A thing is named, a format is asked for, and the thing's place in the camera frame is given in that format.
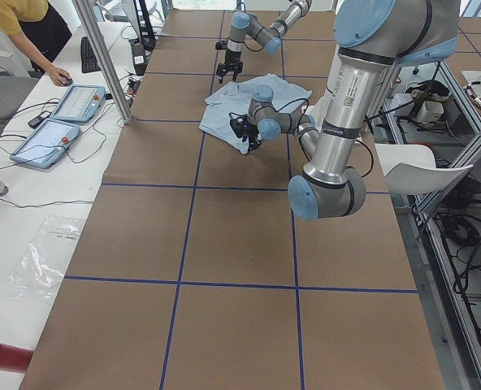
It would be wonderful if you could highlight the person's forearm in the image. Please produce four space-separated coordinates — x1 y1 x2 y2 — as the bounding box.
7 31 54 75

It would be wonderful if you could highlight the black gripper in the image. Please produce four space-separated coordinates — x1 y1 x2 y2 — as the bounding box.
216 50 244 84
242 119 262 152

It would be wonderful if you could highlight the white plastic chair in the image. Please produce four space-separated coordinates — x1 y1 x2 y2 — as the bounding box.
375 144 473 195

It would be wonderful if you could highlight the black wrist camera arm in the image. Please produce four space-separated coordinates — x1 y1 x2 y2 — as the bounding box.
215 40 228 50
229 116 250 141

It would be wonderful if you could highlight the light blue striped shirt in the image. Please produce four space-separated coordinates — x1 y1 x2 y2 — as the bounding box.
198 72 315 156

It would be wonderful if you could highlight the blue teach pendant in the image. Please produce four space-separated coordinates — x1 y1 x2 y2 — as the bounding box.
50 84 106 124
10 119 80 169

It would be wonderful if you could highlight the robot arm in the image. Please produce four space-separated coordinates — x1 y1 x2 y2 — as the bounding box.
245 1 460 219
215 0 312 83

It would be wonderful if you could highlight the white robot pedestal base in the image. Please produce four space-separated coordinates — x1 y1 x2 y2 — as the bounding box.
304 99 367 139

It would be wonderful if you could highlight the red cylinder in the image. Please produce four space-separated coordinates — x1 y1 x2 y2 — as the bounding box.
0 343 34 374

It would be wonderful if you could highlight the upper blue teach pendant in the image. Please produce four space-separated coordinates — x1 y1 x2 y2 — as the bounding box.
50 84 106 124

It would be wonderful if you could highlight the black keyboard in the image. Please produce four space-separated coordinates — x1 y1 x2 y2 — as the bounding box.
80 37 101 74

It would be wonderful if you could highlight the clear plastic bag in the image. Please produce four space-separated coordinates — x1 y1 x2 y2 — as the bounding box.
2 216 85 302

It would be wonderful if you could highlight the aluminium frame post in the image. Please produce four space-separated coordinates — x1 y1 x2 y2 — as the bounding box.
72 0 132 124

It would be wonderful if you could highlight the person's hand on mouse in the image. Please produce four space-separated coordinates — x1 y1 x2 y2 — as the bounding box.
45 66 71 86

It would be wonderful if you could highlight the lower blue teach pendant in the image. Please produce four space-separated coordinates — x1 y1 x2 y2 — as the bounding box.
10 119 80 169

